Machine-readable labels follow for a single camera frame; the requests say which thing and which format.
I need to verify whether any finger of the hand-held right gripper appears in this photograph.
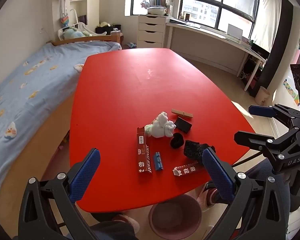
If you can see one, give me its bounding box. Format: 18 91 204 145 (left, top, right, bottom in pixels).
248 103 300 127
234 130 281 153

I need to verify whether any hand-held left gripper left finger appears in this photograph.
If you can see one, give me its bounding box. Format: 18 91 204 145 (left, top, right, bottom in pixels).
18 147 102 240

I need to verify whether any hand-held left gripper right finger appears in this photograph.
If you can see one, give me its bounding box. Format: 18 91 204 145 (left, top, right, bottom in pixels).
202 147 291 240

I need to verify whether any short red carton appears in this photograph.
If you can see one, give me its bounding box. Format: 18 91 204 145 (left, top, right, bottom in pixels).
172 162 206 178

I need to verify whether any black sock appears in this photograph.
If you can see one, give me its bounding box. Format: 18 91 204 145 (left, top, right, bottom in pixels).
184 140 215 167

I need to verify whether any pink plastic bin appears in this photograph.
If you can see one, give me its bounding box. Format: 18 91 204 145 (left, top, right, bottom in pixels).
149 194 203 239

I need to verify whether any long red cardboard box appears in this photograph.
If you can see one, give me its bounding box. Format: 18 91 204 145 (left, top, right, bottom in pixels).
136 127 153 176

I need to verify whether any small black box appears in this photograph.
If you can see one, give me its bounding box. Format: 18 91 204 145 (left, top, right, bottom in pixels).
174 117 192 133

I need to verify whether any small blue plastic piece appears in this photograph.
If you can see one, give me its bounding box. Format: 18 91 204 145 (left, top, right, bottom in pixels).
153 151 164 171

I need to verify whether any white green fluffy sock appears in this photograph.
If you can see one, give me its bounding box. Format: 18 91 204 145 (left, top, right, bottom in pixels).
144 112 177 138

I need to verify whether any white floor bucket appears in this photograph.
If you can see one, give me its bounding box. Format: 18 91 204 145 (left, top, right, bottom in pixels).
255 86 271 105

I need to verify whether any pink white slipper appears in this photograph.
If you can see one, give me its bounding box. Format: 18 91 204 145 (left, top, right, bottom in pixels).
197 181 222 207
112 214 140 235

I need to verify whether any black scrunchie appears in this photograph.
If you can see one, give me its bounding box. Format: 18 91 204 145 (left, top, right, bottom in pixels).
170 133 185 149

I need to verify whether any person's left leg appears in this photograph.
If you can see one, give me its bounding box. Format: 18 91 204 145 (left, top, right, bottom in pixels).
90 220 138 240

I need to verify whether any tan wooden block strip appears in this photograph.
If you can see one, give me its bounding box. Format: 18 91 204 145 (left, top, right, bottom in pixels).
171 108 193 119

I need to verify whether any black tall panel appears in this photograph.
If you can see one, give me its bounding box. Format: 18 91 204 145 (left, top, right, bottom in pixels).
259 0 294 98

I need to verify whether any white flat panel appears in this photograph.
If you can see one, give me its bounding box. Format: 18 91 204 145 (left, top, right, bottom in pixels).
226 24 244 40

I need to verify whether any long white desk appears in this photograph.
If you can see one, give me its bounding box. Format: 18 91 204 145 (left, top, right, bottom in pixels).
166 20 267 92

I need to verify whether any white curtain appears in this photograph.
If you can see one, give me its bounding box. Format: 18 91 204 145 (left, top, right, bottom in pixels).
251 0 283 53

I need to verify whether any bed with blue sheet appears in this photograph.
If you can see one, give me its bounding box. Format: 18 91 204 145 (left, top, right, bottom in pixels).
0 41 122 205

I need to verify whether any black framed window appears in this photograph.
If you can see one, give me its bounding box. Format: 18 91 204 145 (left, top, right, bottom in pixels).
131 0 262 38

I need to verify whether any white drawer unit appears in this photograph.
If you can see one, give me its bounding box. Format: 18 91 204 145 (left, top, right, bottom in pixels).
137 15 167 49

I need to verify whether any green blue plush toy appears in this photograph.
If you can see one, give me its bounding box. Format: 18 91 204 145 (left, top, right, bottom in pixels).
63 27 87 38

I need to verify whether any black storage bin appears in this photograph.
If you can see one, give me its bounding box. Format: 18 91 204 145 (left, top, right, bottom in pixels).
95 24 122 35

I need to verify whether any row of books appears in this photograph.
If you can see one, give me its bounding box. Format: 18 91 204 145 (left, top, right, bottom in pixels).
150 0 174 15

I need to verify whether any colourful wall poster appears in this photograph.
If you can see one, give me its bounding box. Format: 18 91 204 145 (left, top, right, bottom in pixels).
283 79 300 108

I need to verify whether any white metal bed rail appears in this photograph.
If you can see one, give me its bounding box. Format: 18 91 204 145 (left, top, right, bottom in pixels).
58 9 93 40

